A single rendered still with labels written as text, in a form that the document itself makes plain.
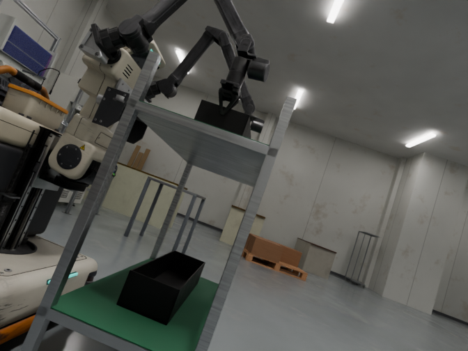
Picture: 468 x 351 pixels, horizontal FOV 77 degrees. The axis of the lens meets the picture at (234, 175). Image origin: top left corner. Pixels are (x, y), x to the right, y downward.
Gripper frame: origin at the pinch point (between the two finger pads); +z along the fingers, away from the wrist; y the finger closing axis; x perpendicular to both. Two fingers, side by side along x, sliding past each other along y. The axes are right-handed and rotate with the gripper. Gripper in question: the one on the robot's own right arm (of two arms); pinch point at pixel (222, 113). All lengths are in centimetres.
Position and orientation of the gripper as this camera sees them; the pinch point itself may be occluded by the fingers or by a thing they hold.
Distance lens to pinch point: 99.6
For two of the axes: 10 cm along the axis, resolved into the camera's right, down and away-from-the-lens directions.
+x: -9.4, -3.2, 1.1
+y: 0.7, 1.6, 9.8
